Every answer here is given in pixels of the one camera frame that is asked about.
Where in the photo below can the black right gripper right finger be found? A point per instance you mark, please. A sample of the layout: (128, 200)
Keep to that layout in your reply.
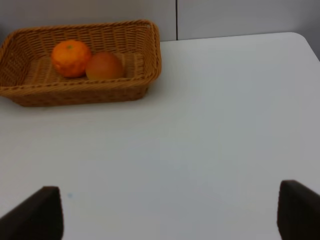
(298, 212)

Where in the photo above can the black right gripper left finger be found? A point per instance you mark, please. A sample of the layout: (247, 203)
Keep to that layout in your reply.
(39, 217)

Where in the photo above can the orange tangerine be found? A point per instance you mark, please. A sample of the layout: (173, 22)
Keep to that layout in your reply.
(70, 57)

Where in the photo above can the red orange peach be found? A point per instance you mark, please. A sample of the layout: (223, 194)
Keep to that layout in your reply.
(104, 66)

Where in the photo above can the light brown wicker basket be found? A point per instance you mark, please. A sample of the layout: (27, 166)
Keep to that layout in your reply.
(28, 78)

